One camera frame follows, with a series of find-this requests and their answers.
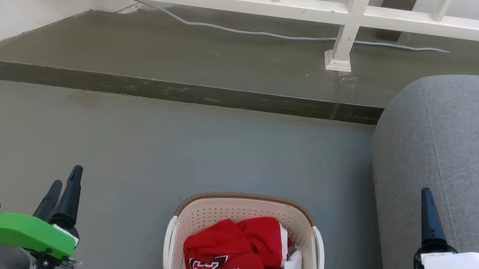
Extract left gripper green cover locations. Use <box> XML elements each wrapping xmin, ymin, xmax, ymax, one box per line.
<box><xmin>0</xmin><ymin>151</ymin><xmax>92</xmax><ymax>264</ymax></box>

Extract plain red garment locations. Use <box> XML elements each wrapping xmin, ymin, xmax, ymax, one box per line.
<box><xmin>230</xmin><ymin>212</ymin><xmax>294</xmax><ymax>269</ymax></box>

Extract cream perforated laundry basket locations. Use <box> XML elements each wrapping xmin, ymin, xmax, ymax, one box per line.
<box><xmin>159</xmin><ymin>180</ymin><xmax>335</xmax><ymax>269</ymax></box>

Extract dark grey post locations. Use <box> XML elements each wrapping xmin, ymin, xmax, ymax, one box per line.
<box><xmin>374</xmin><ymin>0</ymin><xmax>421</xmax><ymax>47</ymax></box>

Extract light grey floor cable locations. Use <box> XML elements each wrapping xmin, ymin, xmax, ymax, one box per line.
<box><xmin>0</xmin><ymin>0</ymin><xmax>454</xmax><ymax>97</ymax></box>

